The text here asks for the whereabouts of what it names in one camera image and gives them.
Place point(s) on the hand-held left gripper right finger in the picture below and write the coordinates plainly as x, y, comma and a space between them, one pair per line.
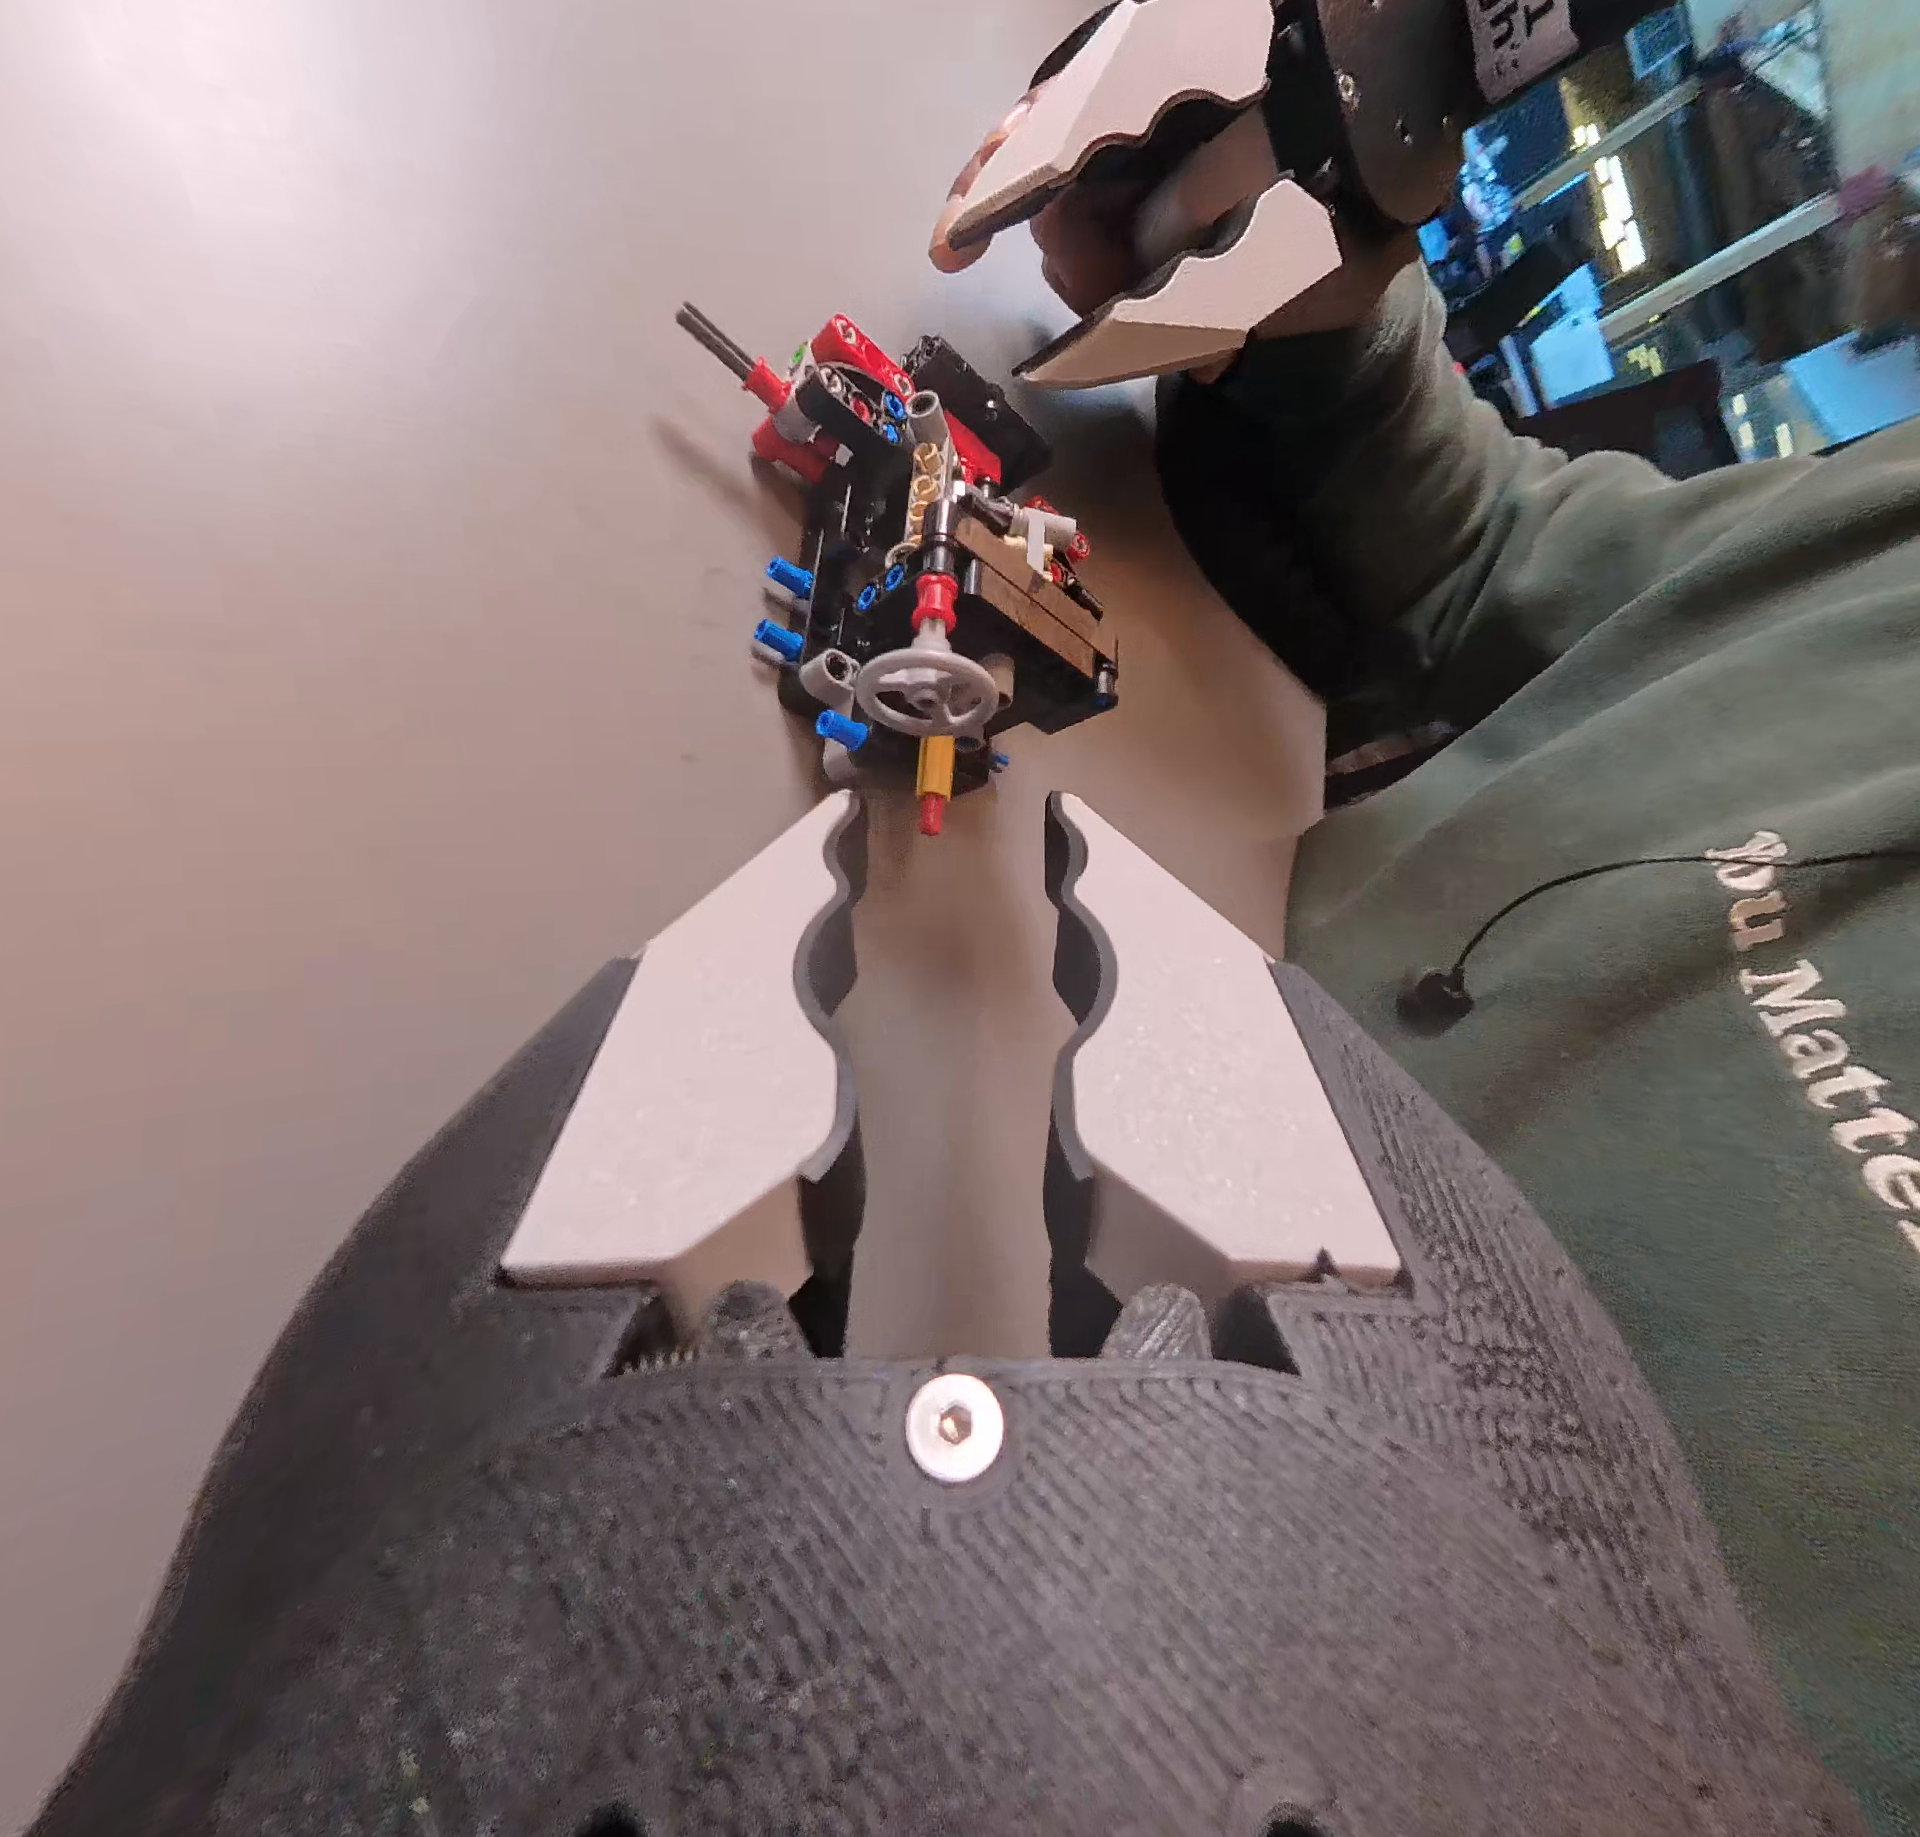
1215, 1118

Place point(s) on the person's right hand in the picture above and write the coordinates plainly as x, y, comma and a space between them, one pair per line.
1080, 248

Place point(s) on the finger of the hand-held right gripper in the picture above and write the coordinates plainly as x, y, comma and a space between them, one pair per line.
1140, 62
1245, 286

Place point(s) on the lego car chassis assembly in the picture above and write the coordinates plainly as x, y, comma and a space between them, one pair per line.
915, 577

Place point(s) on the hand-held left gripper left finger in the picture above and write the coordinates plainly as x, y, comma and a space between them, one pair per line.
690, 1102

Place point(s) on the person's right forearm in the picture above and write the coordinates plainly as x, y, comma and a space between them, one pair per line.
1425, 488

